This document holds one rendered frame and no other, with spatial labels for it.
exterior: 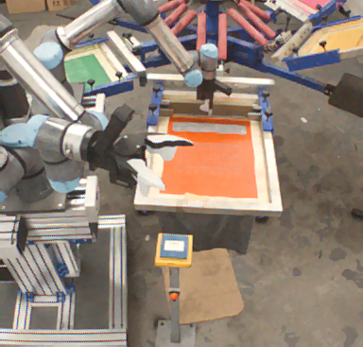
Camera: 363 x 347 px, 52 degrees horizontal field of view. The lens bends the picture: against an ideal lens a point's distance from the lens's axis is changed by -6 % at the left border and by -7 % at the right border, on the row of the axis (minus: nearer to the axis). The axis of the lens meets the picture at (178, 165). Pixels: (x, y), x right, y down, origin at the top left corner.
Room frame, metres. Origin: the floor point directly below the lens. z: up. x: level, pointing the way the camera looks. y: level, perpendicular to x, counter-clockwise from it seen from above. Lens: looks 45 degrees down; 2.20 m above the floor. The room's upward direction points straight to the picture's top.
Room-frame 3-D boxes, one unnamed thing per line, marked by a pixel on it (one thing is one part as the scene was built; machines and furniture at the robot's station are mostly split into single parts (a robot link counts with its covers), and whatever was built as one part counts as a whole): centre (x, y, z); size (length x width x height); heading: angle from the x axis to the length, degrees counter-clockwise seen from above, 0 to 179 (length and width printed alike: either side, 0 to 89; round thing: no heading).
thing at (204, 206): (1.38, -0.14, 0.97); 0.79 x 0.58 x 0.04; 176
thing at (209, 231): (1.08, -0.12, 0.74); 0.45 x 0.03 x 0.43; 86
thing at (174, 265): (0.82, 0.01, 0.48); 0.22 x 0.22 x 0.96; 86
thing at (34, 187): (0.86, 0.47, 1.31); 0.15 x 0.15 x 0.10
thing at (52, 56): (1.36, 0.51, 1.42); 0.13 x 0.12 x 0.14; 8
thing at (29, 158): (0.85, 0.47, 1.42); 0.13 x 0.12 x 0.14; 159
